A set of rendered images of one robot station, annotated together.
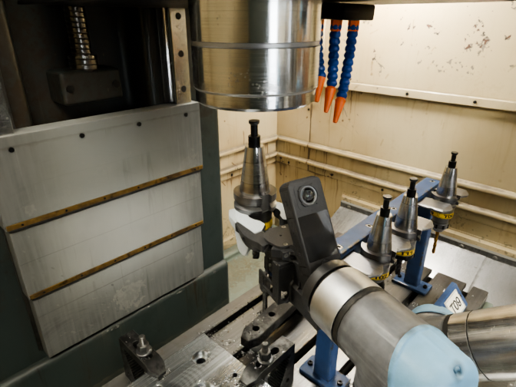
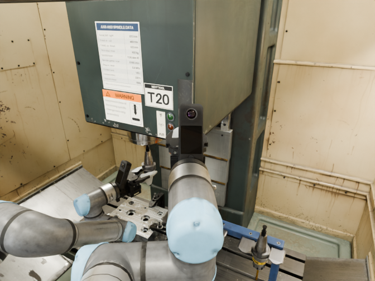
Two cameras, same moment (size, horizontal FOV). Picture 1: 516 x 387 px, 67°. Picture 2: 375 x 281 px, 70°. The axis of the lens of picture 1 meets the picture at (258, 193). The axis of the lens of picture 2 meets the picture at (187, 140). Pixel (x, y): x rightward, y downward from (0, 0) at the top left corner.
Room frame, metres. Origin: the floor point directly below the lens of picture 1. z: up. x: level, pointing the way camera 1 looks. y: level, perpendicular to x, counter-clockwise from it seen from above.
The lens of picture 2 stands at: (0.39, -1.05, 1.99)
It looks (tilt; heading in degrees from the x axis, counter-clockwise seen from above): 25 degrees down; 74
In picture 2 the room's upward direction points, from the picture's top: straight up
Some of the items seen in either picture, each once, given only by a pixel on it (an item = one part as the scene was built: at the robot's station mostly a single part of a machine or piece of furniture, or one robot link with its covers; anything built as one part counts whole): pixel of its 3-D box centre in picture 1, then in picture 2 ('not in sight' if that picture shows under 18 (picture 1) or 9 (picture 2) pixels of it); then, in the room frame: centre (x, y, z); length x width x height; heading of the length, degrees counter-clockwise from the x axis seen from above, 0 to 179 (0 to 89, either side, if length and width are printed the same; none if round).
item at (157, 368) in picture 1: (144, 362); (156, 203); (0.57, 0.23, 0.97); 0.13 x 0.03 x 0.15; 47
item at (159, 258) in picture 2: not in sight; (182, 264); (0.47, -0.75, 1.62); 0.11 x 0.08 x 0.11; 167
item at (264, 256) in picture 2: (444, 198); (260, 250); (0.85, -0.45, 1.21); 0.06 x 0.06 x 0.03
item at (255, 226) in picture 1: (243, 236); (140, 173); (0.48, 0.02, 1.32); 0.09 x 0.03 x 0.06; 42
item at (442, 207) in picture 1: (435, 205); (245, 245); (0.81, -0.41, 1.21); 0.07 x 0.05 x 0.01; 47
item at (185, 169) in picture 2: not in sight; (191, 185); (0.51, -0.68, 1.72); 0.08 x 0.05 x 0.08; 167
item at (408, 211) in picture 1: (408, 210); not in sight; (0.69, -0.30, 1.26); 0.04 x 0.04 x 0.07
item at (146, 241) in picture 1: (122, 223); (192, 162); (0.82, 0.33, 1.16); 0.48 x 0.05 x 0.51; 137
